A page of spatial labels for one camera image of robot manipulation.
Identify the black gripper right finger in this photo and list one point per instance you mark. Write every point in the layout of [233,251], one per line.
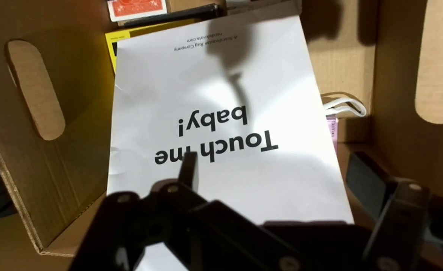
[400,219]

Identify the pink item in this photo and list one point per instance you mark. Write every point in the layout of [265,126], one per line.
[332,129]

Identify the white printed book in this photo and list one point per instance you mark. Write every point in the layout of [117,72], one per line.
[207,90]

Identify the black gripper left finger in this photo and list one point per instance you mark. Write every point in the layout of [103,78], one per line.
[222,225]

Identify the white folded bag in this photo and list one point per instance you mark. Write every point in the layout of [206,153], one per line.
[350,105]

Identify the red card box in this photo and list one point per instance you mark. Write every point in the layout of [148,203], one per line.
[136,7]

